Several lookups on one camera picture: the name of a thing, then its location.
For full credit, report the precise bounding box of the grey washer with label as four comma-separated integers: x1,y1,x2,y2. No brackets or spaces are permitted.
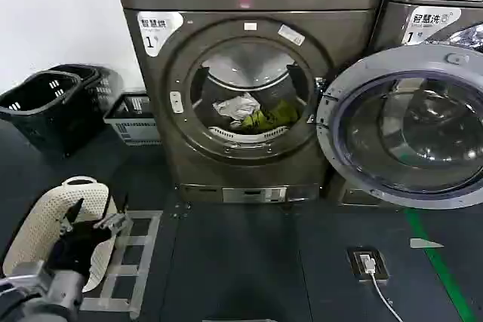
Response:
331,0,483,208

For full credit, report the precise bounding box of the white plug adapter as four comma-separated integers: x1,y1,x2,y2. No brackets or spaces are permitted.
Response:
358,254,377,275

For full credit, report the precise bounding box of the white perforated laundry basket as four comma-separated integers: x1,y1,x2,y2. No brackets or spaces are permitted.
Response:
2,175,115,293

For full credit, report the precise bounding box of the green floor tape strip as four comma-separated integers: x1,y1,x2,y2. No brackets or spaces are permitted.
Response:
402,207,478,322

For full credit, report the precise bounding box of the white power cable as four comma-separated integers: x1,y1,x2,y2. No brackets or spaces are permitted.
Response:
369,271,404,322

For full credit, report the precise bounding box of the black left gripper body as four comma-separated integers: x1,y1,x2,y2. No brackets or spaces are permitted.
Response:
48,219,113,278

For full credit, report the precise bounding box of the metal floor socket box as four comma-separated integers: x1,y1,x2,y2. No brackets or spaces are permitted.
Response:
346,247,390,283

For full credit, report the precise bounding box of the black plastic basket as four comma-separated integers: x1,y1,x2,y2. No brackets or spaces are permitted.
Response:
0,69,84,156
48,63,126,124

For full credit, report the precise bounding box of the round glass dryer door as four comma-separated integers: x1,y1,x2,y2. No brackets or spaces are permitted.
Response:
315,43,483,210

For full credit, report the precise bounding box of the white number label sticker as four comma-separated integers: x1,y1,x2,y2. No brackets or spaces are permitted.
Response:
137,11,184,57

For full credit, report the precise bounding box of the white cloth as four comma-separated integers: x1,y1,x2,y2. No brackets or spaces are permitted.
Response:
211,92,262,127

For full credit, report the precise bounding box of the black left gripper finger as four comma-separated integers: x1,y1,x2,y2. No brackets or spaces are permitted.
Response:
93,193,129,230
59,198,85,234

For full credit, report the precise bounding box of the grey slotted plastic crate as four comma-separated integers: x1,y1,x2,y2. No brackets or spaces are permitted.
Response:
103,93,162,147

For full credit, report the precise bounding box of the white barcode sticker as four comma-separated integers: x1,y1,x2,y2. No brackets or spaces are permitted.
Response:
278,24,306,46

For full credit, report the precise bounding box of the grey tape piece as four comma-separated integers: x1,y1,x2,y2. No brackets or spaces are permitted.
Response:
409,238,445,250

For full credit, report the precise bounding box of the grey dryer with open drum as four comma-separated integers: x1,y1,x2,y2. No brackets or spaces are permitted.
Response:
122,7,379,204

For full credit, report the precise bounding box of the silver metal floor frame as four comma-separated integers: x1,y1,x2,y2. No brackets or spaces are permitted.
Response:
80,208,164,321

